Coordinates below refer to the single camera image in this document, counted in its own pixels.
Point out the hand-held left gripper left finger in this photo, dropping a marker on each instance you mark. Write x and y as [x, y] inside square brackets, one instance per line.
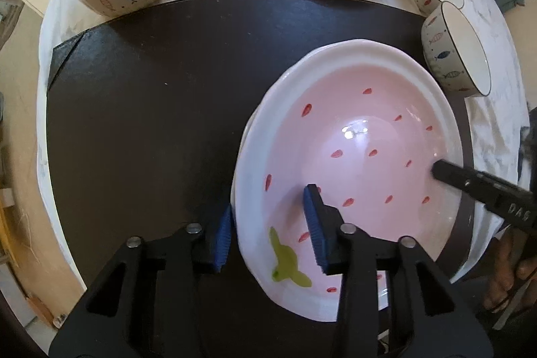
[222, 236]

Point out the pink strawberry-pattern plate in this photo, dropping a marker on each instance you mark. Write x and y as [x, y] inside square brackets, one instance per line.
[369, 140]
[235, 177]

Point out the person's right hand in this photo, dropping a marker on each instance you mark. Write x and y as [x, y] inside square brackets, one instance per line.
[509, 270]

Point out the black board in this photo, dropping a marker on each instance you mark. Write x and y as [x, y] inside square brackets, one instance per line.
[147, 131]

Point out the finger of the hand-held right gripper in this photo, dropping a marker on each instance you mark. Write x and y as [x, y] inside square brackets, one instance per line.
[474, 186]

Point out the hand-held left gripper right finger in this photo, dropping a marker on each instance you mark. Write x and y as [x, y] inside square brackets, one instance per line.
[314, 223]

